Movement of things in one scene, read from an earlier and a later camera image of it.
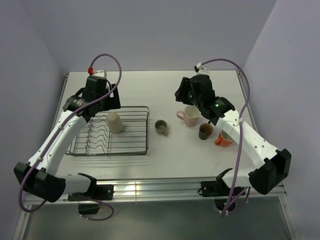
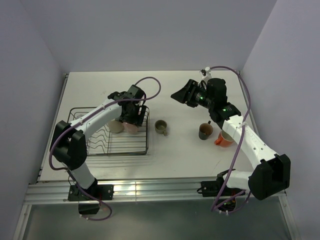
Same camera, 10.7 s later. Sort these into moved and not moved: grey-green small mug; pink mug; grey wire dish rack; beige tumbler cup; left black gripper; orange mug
Moved: pink mug; left black gripper
Not moved: grey-green small mug; beige tumbler cup; grey wire dish rack; orange mug
